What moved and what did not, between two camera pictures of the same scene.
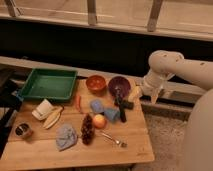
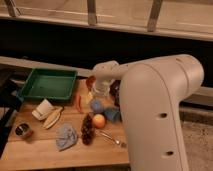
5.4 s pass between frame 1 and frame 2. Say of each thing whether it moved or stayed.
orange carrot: stayed
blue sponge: stayed
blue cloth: stayed
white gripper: moved
